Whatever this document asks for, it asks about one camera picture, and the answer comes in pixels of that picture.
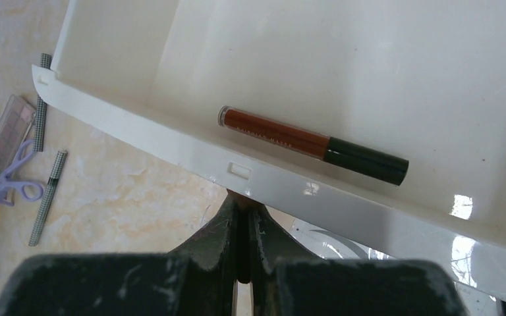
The white drawer organizer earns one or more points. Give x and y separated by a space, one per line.
421 80

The eyebrow stencil sheet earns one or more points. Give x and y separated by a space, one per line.
329 245

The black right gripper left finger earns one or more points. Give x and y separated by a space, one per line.
198 277

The brown lip gloss tube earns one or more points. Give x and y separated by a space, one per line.
335 151

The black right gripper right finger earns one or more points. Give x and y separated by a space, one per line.
288 279

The clear nude eyeshadow palette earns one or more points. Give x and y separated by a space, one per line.
15 123

